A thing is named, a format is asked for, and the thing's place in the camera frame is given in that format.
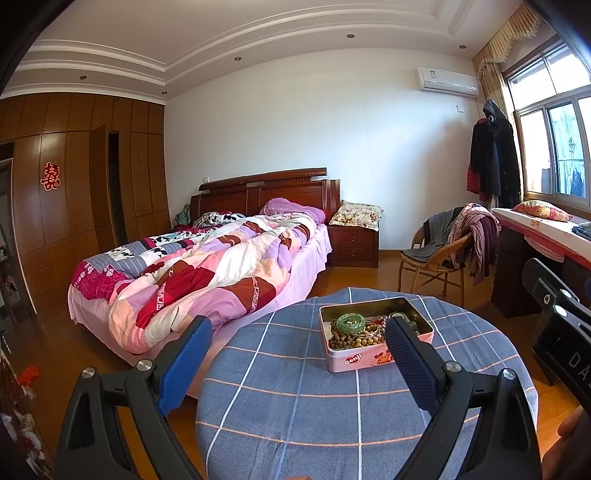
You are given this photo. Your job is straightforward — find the floral cushion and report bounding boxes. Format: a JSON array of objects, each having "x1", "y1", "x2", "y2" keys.
[{"x1": 329, "y1": 200, "x2": 384, "y2": 228}]

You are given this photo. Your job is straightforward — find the red paper decoration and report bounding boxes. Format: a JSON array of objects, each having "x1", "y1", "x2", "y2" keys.
[{"x1": 39, "y1": 161, "x2": 62, "y2": 191}]

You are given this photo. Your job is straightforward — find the dark wooden desk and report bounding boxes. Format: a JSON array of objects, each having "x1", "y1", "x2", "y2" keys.
[{"x1": 490, "y1": 217, "x2": 591, "y2": 386}]

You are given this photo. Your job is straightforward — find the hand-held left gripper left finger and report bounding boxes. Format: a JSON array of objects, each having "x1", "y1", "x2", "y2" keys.
[{"x1": 54, "y1": 315, "x2": 214, "y2": 480}]

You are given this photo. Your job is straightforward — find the white air conditioner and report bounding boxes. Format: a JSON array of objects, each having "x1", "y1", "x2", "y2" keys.
[{"x1": 418, "y1": 67, "x2": 479, "y2": 97}]

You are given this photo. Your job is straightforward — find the purple pillow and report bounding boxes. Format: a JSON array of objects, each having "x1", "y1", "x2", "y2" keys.
[{"x1": 259, "y1": 198, "x2": 326, "y2": 223}]

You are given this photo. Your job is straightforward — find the hanging dark coats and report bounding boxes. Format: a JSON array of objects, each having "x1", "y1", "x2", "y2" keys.
[{"x1": 466, "y1": 99, "x2": 522, "y2": 208}]

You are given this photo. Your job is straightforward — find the brown bead bracelets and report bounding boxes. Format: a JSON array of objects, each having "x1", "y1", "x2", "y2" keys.
[{"x1": 342, "y1": 333, "x2": 387, "y2": 350}]

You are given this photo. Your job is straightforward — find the pink floral pillow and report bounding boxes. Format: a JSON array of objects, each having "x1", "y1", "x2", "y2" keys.
[{"x1": 512, "y1": 200, "x2": 573, "y2": 221}]

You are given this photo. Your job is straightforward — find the pink desk mat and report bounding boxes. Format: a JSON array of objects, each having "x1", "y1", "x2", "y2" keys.
[{"x1": 490, "y1": 208, "x2": 591, "y2": 264}]

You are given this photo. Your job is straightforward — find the person's right hand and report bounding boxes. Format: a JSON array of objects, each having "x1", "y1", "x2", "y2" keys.
[{"x1": 540, "y1": 406, "x2": 591, "y2": 480}]

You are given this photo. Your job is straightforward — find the green jade bangle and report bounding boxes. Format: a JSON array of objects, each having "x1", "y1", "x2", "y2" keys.
[{"x1": 335, "y1": 314, "x2": 369, "y2": 333}]

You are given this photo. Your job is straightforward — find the brown wooden bead bracelet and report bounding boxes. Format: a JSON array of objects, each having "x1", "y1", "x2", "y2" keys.
[{"x1": 329, "y1": 320, "x2": 352, "y2": 352}]

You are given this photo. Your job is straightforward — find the pink tin box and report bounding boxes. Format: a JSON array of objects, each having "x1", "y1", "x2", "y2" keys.
[{"x1": 318, "y1": 296, "x2": 435, "y2": 374}]

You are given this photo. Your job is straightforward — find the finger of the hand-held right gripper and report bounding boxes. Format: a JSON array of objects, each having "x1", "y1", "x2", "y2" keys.
[{"x1": 523, "y1": 257, "x2": 591, "y2": 324}]

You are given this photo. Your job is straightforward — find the dark wooden nightstand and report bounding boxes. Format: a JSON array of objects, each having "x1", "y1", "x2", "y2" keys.
[{"x1": 328, "y1": 222, "x2": 380, "y2": 268}]

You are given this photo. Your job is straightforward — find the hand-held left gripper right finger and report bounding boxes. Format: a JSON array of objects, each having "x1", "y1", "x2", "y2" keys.
[{"x1": 385, "y1": 318, "x2": 541, "y2": 480}]

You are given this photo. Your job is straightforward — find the pink patchwork quilt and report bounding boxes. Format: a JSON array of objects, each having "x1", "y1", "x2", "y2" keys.
[{"x1": 68, "y1": 213, "x2": 319, "y2": 356}]

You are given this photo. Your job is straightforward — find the rattan chair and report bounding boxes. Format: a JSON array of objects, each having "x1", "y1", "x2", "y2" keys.
[{"x1": 398, "y1": 217, "x2": 474, "y2": 308}]

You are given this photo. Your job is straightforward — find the grey clothes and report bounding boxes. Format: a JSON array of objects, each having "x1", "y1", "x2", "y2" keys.
[{"x1": 401, "y1": 209, "x2": 462, "y2": 264}]

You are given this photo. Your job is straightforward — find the purple pink clothes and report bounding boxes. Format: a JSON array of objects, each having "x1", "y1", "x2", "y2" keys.
[{"x1": 445, "y1": 203, "x2": 500, "y2": 284}]

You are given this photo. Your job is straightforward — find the cluttered low cabinet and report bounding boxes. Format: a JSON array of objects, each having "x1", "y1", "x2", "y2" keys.
[{"x1": 0, "y1": 351, "x2": 54, "y2": 476}]

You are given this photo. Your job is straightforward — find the brown wooden wardrobe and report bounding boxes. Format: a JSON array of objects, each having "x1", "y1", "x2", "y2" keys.
[{"x1": 0, "y1": 92, "x2": 171, "y2": 324}]

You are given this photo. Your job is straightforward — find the yellow curtain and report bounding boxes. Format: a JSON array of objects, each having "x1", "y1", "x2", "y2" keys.
[{"x1": 472, "y1": 4, "x2": 541, "y2": 130}]

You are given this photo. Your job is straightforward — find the dark wooden bed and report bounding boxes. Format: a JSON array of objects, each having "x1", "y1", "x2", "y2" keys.
[{"x1": 189, "y1": 167, "x2": 341, "y2": 229}]

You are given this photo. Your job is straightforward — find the blue plaid tablecloth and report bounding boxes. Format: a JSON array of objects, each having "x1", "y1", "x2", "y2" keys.
[{"x1": 195, "y1": 286, "x2": 540, "y2": 480}]

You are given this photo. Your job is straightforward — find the window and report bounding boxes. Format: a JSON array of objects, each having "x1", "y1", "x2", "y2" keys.
[{"x1": 501, "y1": 39, "x2": 591, "y2": 206}]

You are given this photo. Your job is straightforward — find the black white patterned pillow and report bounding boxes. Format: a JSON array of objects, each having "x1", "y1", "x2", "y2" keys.
[{"x1": 194, "y1": 211, "x2": 247, "y2": 228}]

